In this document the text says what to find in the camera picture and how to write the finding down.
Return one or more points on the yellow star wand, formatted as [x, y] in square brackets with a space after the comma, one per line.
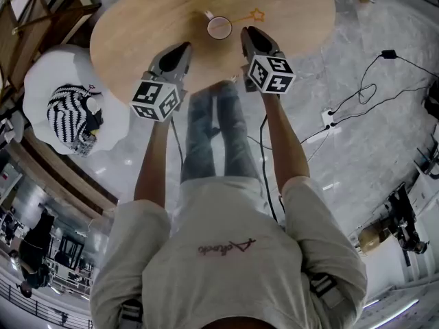
[240, 19]

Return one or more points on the person's blue jeans legs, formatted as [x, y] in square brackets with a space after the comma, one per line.
[202, 132]

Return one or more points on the wooden shelf rack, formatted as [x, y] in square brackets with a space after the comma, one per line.
[41, 22]

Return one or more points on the black power adapter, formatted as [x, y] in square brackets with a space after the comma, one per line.
[388, 54]

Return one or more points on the black white striped cloth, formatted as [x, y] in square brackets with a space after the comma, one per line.
[65, 115]

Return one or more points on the person's right forearm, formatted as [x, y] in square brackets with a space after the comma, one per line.
[288, 142]

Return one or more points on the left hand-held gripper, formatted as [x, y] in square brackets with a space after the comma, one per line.
[154, 98]

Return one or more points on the thin star wand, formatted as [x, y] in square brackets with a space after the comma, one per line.
[92, 87]

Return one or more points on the oval wooden coffee table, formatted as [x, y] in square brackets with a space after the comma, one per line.
[137, 29]

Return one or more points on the white power strip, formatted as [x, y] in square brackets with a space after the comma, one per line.
[326, 117]

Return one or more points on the person's left forearm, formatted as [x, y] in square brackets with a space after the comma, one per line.
[152, 163]

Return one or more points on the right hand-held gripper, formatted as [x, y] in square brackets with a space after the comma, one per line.
[271, 74]

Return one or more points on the white beanbag seat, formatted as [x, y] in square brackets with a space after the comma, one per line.
[51, 67]

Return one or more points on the person's light grey t-shirt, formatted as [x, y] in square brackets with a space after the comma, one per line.
[223, 269]

